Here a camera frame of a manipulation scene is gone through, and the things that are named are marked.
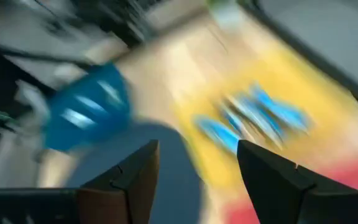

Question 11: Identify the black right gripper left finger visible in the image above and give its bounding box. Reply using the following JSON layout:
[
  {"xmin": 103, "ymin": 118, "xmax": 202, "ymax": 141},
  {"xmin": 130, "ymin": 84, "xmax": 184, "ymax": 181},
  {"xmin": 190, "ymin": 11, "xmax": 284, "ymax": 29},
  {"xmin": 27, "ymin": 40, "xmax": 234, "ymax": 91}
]
[{"xmin": 77, "ymin": 139, "xmax": 161, "ymax": 224}]

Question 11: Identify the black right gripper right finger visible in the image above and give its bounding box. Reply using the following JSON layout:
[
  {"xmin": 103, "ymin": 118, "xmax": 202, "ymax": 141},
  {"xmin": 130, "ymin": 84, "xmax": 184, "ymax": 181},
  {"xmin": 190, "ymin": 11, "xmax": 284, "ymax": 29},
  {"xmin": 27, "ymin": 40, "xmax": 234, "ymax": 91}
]
[{"xmin": 237, "ymin": 139, "xmax": 316, "ymax": 224}]

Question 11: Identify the oatmeal raisin bar purple-blue wrapper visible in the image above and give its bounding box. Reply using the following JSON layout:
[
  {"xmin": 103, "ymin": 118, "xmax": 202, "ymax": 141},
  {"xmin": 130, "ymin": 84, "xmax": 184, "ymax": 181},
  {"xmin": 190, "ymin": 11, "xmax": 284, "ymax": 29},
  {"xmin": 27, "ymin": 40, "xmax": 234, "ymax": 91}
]
[
  {"xmin": 249, "ymin": 84, "xmax": 311, "ymax": 133},
  {"xmin": 221, "ymin": 92, "xmax": 285, "ymax": 147}
]

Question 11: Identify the granola bar blue wrapper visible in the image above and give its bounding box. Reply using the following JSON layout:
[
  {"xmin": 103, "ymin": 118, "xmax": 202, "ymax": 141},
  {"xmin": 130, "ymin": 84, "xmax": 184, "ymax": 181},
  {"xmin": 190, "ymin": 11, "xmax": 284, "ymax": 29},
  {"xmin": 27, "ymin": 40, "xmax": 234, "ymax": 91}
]
[{"xmin": 193, "ymin": 114, "xmax": 242, "ymax": 154}]

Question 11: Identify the round dark woven placemat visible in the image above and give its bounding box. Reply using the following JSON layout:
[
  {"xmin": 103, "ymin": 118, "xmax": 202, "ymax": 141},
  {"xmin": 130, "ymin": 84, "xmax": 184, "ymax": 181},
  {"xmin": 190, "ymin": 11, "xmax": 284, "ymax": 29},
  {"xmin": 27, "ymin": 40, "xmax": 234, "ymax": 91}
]
[{"xmin": 66, "ymin": 122, "xmax": 205, "ymax": 224}]

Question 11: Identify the blue plastic bin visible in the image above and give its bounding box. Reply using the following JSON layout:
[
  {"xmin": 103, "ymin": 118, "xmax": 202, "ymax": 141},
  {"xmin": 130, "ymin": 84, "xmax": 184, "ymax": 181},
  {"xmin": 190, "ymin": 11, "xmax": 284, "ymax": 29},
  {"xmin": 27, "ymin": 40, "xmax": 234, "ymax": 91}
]
[{"xmin": 43, "ymin": 63, "xmax": 134, "ymax": 152}]

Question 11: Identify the yellow translucent plastic bin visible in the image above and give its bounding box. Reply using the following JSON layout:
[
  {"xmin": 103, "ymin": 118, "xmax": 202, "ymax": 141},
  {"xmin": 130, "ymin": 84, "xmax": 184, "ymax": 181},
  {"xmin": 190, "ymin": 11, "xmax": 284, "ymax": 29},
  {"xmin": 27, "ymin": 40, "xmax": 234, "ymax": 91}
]
[{"xmin": 172, "ymin": 39, "xmax": 358, "ymax": 202}]

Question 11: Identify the black table edge rail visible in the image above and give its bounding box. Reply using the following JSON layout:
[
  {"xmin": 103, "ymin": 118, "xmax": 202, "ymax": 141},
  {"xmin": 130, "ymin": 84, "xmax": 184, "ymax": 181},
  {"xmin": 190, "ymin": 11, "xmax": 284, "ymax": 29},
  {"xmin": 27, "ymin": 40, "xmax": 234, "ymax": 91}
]
[{"xmin": 237, "ymin": 0, "xmax": 358, "ymax": 118}]

